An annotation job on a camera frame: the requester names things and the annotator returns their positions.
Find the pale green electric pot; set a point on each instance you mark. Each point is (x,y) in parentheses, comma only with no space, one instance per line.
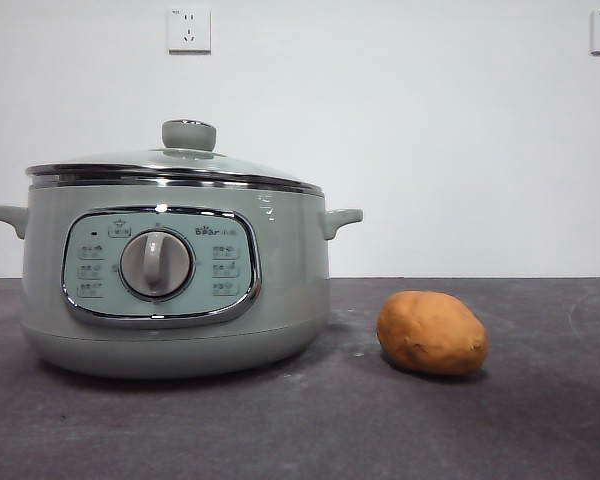
(290,280)

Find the brown potato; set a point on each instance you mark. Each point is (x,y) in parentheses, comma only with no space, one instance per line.
(432,332)

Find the glass lid with green knob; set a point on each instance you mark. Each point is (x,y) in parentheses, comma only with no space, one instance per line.
(189,135)

